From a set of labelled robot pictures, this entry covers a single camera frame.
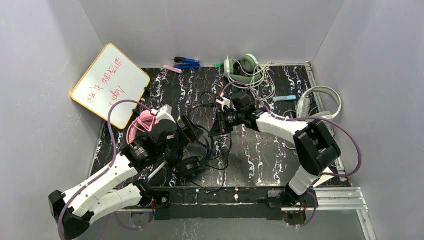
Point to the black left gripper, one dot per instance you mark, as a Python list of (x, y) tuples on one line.
[(185, 130)]

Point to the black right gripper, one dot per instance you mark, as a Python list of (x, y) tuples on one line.
[(224, 120)]

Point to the pink headphones with cable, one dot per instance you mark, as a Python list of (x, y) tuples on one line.
[(143, 123)]

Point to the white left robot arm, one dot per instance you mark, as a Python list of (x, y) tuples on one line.
[(106, 179)]

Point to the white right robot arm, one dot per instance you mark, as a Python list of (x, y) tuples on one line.
[(316, 148)]

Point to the white green marker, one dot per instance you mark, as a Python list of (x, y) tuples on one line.
[(161, 166)]

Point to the pink marker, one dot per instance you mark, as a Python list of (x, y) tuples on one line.
[(173, 69)]

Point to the blue black marker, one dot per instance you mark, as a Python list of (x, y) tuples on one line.
[(186, 63)]

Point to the light blue marker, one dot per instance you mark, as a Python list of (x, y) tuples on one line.
[(284, 98)]

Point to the yellow framed whiteboard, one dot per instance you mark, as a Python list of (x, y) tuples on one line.
[(112, 77)]

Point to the green headphones with cable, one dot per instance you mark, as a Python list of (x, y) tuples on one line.
[(248, 74)]

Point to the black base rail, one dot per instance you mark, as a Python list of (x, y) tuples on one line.
[(234, 202)]

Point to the white headphones with cable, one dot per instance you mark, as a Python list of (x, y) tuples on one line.
[(309, 104)]

